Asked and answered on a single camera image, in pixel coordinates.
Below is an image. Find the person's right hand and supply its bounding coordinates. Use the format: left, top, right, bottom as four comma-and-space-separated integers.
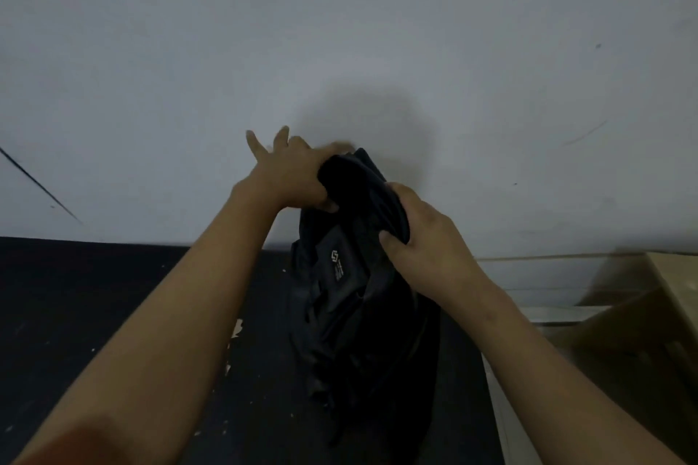
378, 182, 503, 319

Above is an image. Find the person's left hand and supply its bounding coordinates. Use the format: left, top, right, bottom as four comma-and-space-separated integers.
232, 126, 356, 214

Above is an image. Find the black garment with white label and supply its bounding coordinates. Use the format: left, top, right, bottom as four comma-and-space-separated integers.
288, 147, 443, 450

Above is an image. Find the person's left forearm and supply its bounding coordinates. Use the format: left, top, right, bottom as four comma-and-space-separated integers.
11, 188, 283, 465

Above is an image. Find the person's right forearm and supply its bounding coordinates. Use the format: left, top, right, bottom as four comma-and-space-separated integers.
441, 278, 689, 465

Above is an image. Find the light wooden furniture frame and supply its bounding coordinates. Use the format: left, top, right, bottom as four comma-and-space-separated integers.
540, 249, 698, 465

